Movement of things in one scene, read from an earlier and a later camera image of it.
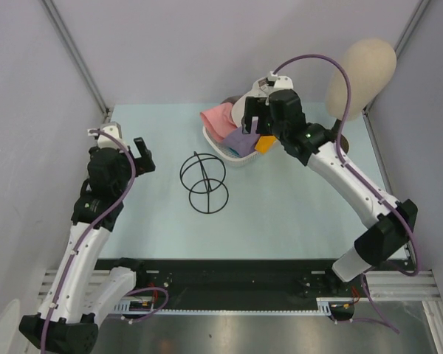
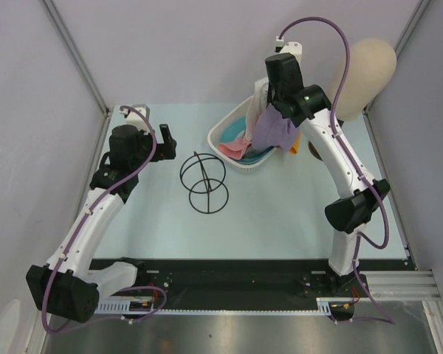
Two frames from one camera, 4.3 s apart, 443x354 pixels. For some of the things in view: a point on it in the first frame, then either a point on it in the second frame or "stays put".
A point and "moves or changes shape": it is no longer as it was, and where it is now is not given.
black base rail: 237,284 stays put
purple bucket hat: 243,143 moves or changes shape
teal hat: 233,152 -> 229,132
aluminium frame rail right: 396,285 stays put
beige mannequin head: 371,64 stays put
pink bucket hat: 219,121 -> 235,150
